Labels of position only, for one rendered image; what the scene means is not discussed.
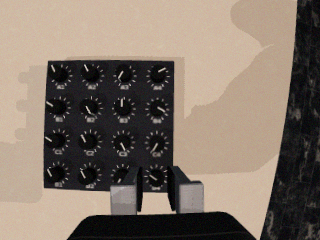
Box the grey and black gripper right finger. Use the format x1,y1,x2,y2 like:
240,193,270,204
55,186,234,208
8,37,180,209
167,166,204,214

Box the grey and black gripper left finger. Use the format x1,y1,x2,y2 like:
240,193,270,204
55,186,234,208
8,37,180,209
110,167,143,215

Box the black knob box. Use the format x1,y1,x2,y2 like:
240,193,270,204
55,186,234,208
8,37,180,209
43,60,174,193

